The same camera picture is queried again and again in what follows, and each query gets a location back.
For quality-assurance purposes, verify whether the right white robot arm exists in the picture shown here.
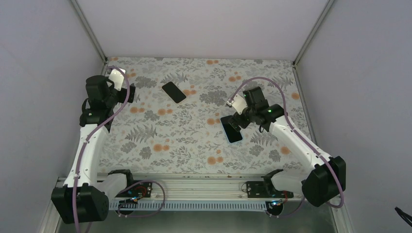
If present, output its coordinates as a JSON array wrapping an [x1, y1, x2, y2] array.
[[226, 87, 346, 207]]

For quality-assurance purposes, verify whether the phone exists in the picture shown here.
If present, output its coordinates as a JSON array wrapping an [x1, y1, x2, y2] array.
[[161, 82, 187, 104]]

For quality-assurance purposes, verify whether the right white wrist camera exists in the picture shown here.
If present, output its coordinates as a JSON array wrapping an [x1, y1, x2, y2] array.
[[226, 94, 247, 115]]

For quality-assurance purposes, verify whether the aluminium mounting rail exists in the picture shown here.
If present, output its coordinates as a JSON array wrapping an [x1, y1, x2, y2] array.
[[51, 173, 342, 202]]

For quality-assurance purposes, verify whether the black object at corner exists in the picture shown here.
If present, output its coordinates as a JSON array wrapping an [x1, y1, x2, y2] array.
[[395, 207, 412, 227]]

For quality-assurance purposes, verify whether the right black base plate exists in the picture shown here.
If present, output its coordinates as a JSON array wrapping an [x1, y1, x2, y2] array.
[[240, 181, 294, 199]]

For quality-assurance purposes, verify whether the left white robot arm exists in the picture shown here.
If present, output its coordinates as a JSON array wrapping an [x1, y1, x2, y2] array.
[[51, 71, 136, 225]]

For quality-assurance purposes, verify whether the perforated cable duct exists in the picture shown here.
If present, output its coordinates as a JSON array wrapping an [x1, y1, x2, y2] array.
[[109, 200, 267, 212]]

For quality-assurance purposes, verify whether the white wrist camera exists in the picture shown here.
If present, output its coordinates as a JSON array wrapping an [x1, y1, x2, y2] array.
[[226, 94, 247, 115], [108, 69, 125, 91]]

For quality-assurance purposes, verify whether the floral patterned table mat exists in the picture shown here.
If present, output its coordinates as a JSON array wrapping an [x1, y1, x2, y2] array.
[[98, 57, 309, 175]]

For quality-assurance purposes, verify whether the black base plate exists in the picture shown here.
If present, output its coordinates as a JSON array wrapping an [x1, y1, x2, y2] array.
[[240, 181, 294, 199], [116, 182, 153, 204]]

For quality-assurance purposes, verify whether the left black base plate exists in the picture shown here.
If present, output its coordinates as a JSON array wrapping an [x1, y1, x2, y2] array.
[[116, 182, 153, 204]]

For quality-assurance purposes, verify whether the blue-green smartphone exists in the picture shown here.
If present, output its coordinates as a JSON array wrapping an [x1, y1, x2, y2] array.
[[224, 130, 243, 144]]

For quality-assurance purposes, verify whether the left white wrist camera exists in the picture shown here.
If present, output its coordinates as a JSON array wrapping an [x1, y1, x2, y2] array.
[[108, 69, 125, 91]]

